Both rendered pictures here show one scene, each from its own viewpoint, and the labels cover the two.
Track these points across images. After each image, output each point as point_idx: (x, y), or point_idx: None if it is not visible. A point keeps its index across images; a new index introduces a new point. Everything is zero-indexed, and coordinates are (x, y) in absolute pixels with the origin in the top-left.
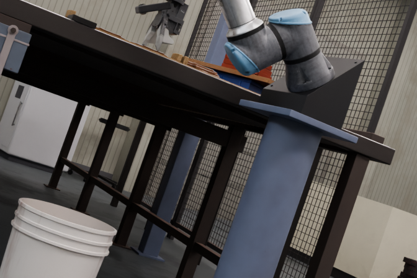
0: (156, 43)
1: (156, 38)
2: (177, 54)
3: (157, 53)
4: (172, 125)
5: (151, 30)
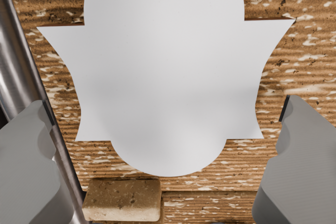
0: (29, 105)
1: (33, 127)
2: (92, 205)
3: (50, 100)
4: None
5: (262, 189)
